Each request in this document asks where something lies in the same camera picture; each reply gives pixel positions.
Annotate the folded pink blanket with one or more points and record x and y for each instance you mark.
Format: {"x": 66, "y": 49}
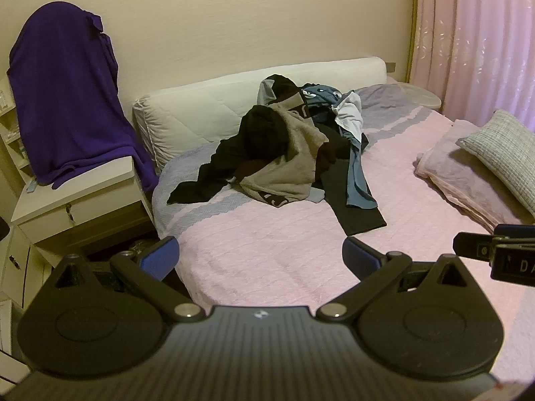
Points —
{"x": 455, "y": 179}

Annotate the white padded headboard cushion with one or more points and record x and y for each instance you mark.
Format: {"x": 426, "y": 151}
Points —
{"x": 196, "y": 108}

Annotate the translucent oval lid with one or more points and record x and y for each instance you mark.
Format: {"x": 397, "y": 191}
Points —
{"x": 420, "y": 96}

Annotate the taupe sweatshirt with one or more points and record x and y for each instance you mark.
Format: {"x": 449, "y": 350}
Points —
{"x": 284, "y": 175}

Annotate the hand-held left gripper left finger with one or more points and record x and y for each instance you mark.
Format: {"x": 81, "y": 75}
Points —
{"x": 161, "y": 255}

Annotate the white nightstand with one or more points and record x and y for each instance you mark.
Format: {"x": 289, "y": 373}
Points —
{"x": 83, "y": 213}

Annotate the black and grey garment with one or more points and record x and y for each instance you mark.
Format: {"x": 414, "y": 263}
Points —
{"x": 284, "y": 87}

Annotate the bed with pink-grey bedspread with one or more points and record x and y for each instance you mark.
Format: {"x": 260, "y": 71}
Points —
{"x": 271, "y": 242}

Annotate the white garment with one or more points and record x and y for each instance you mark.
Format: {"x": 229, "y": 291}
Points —
{"x": 349, "y": 112}

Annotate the white shelf unit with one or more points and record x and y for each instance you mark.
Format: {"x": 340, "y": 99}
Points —
{"x": 10, "y": 133}

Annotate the grey woven pillow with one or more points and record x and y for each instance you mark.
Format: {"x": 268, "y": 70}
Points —
{"x": 501, "y": 146}

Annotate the pink curtain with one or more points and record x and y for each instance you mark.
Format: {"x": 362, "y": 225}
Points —
{"x": 472, "y": 33}

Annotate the blue-grey garment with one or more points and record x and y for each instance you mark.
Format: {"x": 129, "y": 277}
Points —
{"x": 359, "y": 188}

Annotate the black fuzzy sweater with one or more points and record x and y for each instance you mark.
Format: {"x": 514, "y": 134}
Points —
{"x": 263, "y": 133}

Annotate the purple cloth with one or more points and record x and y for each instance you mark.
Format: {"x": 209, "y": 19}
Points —
{"x": 62, "y": 100}

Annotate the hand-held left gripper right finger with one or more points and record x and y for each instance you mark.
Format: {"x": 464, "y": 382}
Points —
{"x": 359, "y": 255}

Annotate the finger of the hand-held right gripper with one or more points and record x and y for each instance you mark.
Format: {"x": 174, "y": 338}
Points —
{"x": 472, "y": 246}
{"x": 516, "y": 232}

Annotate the white low cabinet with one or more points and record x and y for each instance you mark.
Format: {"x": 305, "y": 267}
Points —
{"x": 19, "y": 267}

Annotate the dark blue printed garment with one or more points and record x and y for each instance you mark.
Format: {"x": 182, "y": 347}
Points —
{"x": 319, "y": 94}

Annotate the drawer key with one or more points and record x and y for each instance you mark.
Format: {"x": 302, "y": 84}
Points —
{"x": 70, "y": 213}

